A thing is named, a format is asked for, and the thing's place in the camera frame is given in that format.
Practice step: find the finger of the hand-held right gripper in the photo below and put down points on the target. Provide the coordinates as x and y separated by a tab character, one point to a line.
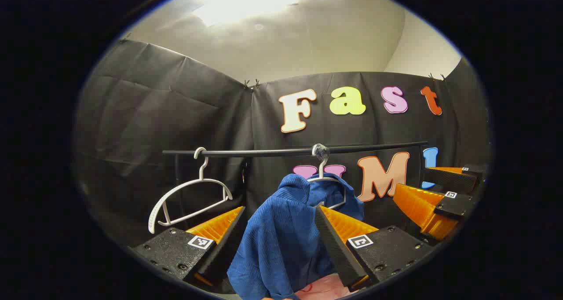
455	205
448	180

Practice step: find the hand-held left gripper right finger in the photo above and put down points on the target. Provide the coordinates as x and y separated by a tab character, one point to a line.
336	247

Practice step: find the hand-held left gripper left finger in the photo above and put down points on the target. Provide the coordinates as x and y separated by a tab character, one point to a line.
224	251

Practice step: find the pink laundry hamper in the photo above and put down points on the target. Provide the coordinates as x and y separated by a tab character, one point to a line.
325	289

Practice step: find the white plastic hanger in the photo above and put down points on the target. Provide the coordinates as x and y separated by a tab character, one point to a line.
322	170
202	170

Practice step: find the black clothes rack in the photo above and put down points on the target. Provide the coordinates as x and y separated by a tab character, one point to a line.
264	152

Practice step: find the clear tape wrap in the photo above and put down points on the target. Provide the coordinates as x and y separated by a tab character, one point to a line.
320	150

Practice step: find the ceiling light panel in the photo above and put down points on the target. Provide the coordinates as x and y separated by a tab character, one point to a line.
246	1

